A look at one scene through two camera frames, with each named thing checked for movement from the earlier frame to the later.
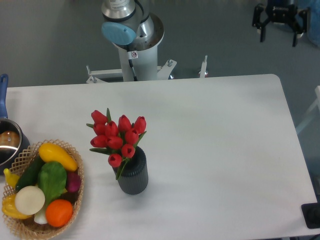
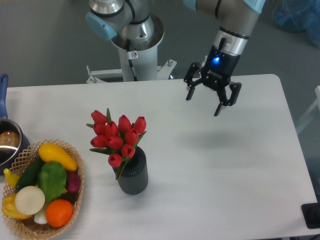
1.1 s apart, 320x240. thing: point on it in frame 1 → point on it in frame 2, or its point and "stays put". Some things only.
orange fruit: (58, 213) stays put
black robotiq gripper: (280, 12) → (216, 74)
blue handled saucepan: (14, 142) stays put
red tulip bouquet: (119, 140) stays put
